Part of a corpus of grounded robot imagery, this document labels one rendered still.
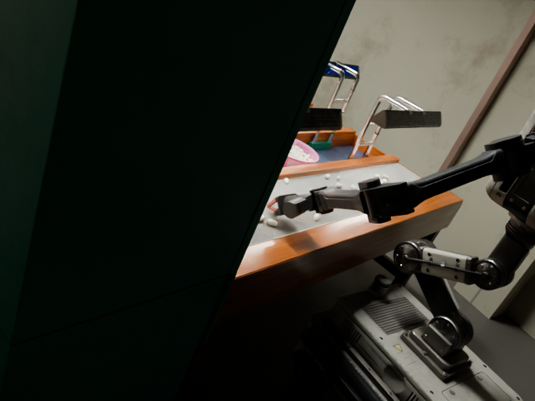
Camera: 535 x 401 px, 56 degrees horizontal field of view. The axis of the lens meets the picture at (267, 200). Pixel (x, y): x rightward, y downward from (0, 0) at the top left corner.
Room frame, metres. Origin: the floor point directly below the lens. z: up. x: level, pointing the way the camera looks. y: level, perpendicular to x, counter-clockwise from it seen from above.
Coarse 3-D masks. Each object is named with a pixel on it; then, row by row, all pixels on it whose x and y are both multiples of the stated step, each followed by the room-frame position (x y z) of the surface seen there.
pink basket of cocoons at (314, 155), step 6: (294, 144) 2.38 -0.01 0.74; (306, 144) 2.38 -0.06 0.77; (306, 150) 2.36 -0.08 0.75; (312, 150) 2.35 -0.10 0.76; (288, 156) 2.13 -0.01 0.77; (312, 156) 2.32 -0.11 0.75; (288, 162) 2.14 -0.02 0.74; (294, 162) 2.14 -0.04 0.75; (300, 162) 2.15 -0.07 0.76; (306, 162) 2.15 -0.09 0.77; (312, 162) 2.18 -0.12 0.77
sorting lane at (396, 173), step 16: (320, 176) 2.14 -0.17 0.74; (336, 176) 2.22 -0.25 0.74; (352, 176) 2.31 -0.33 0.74; (368, 176) 2.40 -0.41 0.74; (400, 176) 2.61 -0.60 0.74; (416, 176) 2.73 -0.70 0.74; (272, 192) 1.78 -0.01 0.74; (288, 192) 1.84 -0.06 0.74; (304, 192) 1.90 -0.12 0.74; (336, 208) 1.88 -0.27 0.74; (288, 224) 1.58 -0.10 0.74; (304, 224) 1.63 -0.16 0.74; (320, 224) 1.69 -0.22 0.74; (256, 240) 1.40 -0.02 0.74
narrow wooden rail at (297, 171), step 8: (344, 160) 2.40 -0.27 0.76; (352, 160) 2.45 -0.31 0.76; (360, 160) 2.51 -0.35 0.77; (368, 160) 2.56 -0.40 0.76; (376, 160) 2.62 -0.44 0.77; (384, 160) 2.67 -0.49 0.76; (392, 160) 2.75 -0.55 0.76; (288, 168) 2.01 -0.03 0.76; (296, 168) 2.05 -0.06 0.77; (304, 168) 2.09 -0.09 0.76; (312, 168) 2.12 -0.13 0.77; (320, 168) 2.17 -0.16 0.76; (328, 168) 2.21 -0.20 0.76; (336, 168) 2.26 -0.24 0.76; (344, 168) 2.32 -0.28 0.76; (352, 168) 2.39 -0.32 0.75; (280, 176) 1.91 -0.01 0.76; (288, 176) 1.96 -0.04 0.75; (296, 176) 2.01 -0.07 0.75; (304, 176) 2.06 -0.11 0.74
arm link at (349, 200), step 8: (360, 184) 1.22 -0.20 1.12; (368, 184) 1.19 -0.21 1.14; (376, 184) 1.18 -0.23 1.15; (320, 192) 1.47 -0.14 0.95; (328, 192) 1.44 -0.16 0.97; (336, 192) 1.40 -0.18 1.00; (344, 192) 1.35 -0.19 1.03; (352, 192) 1.31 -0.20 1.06; (360, 192) 1.22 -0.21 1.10; (320, 200) 1.48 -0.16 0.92; (328, 200) 1.41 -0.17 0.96; (336, 200) 1.35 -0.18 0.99; (344, 200) 1.30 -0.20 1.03; (352, 200) 1.26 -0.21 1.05; (360, 200) 1.21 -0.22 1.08; (320, 208) 1.48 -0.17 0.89; (328, 208) 1.43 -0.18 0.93; (344, 208) 1.32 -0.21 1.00; (352, 208) 1.27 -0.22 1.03; (360, 208) 1.22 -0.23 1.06; (368, 216) 1.20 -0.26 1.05
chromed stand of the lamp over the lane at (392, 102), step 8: (384, 96) 2.47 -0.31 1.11; (400, 96) 2.60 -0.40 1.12; (376, 104) 2.48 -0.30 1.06; (392, 104) 2.44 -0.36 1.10; (400, 104) 2.42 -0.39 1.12; (408, 104) 2.56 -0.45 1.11; (408, 112) 2.38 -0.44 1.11; (424, 112) 2.52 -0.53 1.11; (368, 120) 2.48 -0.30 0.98; (360, 136) 2.48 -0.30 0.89; (376, 136) 2.60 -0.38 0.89; (360, 144) 2.50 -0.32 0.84; (368, 144) 2.56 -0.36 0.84; (352, 152) 2.48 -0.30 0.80; (368, 152) 2.60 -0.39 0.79
